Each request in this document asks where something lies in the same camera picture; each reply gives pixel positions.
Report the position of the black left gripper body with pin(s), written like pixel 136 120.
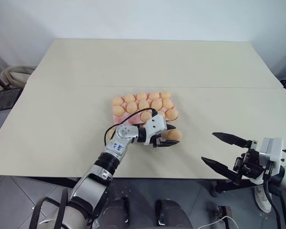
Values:
pixel 156 141

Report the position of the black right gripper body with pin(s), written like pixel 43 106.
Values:
pixel 251 164

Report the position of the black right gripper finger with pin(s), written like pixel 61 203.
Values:
pixel 220 167
pixel 233 140

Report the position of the orange egg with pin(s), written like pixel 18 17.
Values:
pixel 118 100
pixel 129 97
pixel 161 113
pixel 154 95
pixel 118 111
pixel 168 103
pixel 172 114
pixel 156 104
pixel 165 95
pixel 175 135
pixel 146 116
pixel 144 104
pixel 131 107
pixel 142 96

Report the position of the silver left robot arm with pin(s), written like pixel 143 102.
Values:
pixel 119 145

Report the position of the pink egg tray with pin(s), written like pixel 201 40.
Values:
pixel 131 118

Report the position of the white shoe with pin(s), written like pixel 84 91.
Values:
pixel 262 199

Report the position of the black brown floor box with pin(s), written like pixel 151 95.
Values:
pixel 225 214

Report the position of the black mesh chair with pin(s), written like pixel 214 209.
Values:
pixel 3 99

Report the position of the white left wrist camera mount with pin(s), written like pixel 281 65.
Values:
pixel 155 124

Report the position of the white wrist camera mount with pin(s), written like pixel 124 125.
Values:
pixel 155 124
pixel 272 149

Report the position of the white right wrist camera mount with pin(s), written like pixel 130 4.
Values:
pixel 272 149

